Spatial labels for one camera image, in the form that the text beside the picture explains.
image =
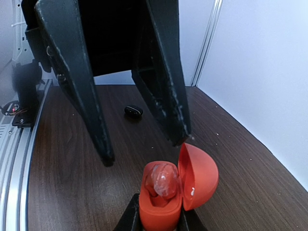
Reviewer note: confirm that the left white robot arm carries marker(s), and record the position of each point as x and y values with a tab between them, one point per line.
28	42

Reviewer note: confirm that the red earbud charging case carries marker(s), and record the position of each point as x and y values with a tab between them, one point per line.
198	180

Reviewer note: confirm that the black earbud charging case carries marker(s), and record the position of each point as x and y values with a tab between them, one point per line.
133	110

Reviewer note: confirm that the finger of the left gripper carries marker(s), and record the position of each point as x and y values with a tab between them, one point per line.
61	27
157	70

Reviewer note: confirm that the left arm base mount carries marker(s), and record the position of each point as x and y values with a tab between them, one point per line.
25	80

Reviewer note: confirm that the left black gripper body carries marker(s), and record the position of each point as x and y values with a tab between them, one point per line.
112	31

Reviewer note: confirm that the aluminium front rail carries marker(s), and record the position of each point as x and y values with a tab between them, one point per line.
16	148

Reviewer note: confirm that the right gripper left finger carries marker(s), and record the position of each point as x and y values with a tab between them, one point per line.
130	219

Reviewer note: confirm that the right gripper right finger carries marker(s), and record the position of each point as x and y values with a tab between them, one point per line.
190	221

